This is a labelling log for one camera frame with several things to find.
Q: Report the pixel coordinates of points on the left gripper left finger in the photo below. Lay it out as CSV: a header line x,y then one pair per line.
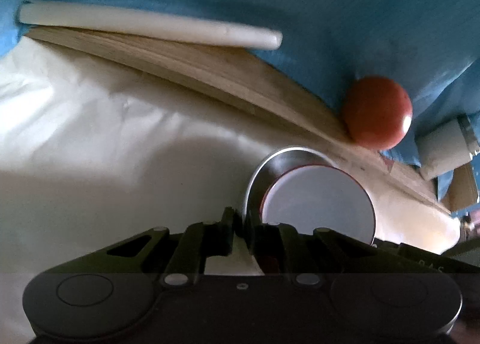
x,y
179,259

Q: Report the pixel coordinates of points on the white plate red rim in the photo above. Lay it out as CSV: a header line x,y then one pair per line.
x,y
320,196

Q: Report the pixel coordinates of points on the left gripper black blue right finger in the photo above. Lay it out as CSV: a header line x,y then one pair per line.
x,y
305,259

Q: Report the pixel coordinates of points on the cream table cloth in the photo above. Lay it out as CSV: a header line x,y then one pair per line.
x,y
93,152

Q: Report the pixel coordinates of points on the wooden tray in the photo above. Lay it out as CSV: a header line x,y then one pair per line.
x,y
235,77

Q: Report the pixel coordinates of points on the white steel tumbler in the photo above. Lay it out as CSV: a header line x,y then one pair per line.
x,y
448,147

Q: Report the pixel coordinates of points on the red tomato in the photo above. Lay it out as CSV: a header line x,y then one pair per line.
x,y
377,113

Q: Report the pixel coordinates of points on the blue cloth backdrop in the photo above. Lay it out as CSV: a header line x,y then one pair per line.
x,y
430,47

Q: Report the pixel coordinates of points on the large steel bowl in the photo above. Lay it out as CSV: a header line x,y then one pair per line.
x,y
267,172

